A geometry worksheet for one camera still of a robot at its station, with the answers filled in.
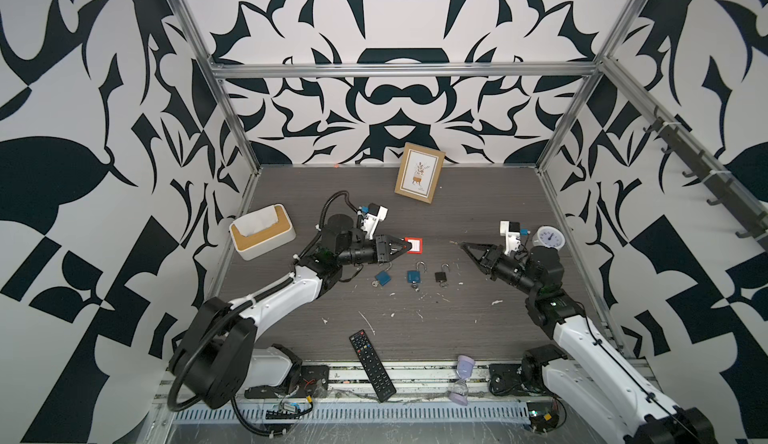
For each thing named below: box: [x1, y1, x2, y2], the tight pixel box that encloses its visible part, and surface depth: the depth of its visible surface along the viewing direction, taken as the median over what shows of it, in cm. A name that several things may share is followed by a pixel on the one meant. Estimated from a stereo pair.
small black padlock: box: [434, 263, 450, 283], surface depth 93 cm
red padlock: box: [404, 237, 422, 254], surface depth 76 cm
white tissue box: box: [229, 203, 296, 261], surface depth 96 cm
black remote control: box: [349, 329, 397, 403], surface depth 77 cm
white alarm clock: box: [532, 225, 566, 250], surface depth 100 cm
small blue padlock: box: [407, 260, 427, 283], surface depth 93 cm
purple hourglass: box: [449, 354, 475, 406], surface depth 75 cm
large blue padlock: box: [375, 262, 392, 286], surface depth 94 cm
